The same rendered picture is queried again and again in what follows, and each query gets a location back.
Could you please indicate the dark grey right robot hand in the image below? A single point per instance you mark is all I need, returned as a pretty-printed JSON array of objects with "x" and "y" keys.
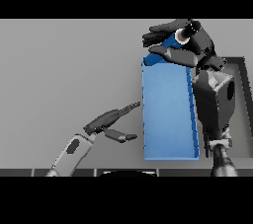
[{"x": 197, "y": 45}]

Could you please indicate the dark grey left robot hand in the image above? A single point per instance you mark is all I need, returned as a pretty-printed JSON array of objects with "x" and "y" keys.
[{"x": 105, "y": 121}]

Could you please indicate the blue pipe with ringed end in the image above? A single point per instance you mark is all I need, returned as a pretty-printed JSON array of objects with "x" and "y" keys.
[{"x": 176, "y": 38}]

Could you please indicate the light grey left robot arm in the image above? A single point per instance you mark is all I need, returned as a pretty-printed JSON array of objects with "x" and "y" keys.
[{"x": 70, "y": 154}]

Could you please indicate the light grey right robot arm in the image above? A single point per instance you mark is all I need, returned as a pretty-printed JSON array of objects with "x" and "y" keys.
[{"x": 215, "y": 112}]

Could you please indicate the blue bin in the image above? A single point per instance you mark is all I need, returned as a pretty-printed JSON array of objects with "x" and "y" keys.
[{"x": 168, "y": 112}]

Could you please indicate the dark strip with pale lines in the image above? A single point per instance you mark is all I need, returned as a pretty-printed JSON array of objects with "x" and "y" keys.
[{"x": 125, "y": 172}]

